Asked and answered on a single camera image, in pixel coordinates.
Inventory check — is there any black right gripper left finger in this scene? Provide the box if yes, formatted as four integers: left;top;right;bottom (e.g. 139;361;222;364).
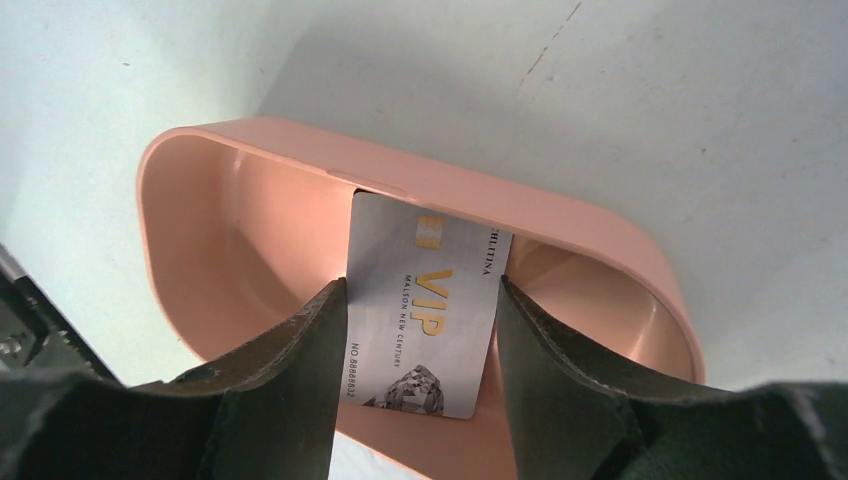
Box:
1;279;347;479

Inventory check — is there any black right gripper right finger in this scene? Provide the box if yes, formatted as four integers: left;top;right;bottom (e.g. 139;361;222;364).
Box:
496;279;847;479

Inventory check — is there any pink oval tray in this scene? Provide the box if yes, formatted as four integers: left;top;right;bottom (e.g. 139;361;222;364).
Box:
137;117;705;479

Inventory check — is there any silver VIP credit card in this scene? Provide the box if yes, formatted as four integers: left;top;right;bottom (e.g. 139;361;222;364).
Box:
341;190;513;419

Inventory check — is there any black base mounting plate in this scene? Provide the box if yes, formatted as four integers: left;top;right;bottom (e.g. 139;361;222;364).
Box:
1;248;117;382

